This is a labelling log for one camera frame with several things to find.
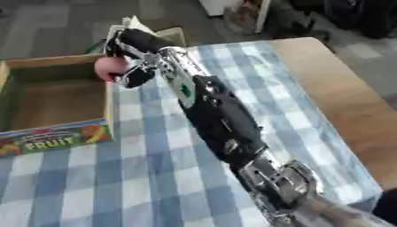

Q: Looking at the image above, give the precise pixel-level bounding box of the black bag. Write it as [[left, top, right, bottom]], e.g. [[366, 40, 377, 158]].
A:
[[268, 0, 397, 40]]

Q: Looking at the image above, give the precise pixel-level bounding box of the pink round toy fruit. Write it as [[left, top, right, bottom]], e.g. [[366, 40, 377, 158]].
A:
[[93, 56, 132, 82]]

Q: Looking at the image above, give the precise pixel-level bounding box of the white cabinet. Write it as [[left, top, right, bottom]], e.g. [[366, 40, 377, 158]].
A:
[[198, 0, 273, 34]]

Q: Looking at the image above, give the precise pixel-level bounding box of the tan cardboard box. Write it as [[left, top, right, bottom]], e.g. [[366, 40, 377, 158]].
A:
[[105, 15, 188, 49]]

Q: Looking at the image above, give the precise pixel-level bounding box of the cardboard box with printed front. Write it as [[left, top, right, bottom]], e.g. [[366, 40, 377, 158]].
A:
[[0, 52, 117, 158]]

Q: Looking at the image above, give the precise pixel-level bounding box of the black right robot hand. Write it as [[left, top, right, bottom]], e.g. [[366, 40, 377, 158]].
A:
[[102, 27, 179, 90]]

